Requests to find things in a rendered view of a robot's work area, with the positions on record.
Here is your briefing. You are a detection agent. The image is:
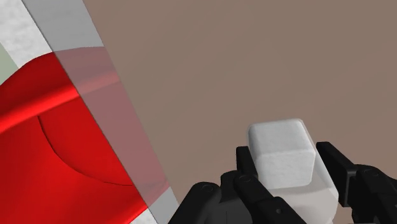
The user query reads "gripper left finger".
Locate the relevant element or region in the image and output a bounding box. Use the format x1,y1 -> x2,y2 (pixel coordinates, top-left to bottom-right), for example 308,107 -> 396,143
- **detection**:
168,145 -> 307,224

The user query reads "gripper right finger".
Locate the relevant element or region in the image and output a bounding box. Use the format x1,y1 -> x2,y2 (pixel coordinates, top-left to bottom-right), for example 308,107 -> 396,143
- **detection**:
316,141 -> 397,224

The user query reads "white capped clear bottle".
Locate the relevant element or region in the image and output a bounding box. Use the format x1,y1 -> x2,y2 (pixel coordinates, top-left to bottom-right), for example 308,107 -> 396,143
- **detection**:
247,118 -> 340,224

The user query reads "red sofa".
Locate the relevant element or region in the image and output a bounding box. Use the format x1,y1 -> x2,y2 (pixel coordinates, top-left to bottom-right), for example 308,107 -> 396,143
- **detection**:
0,46 -> 170,224

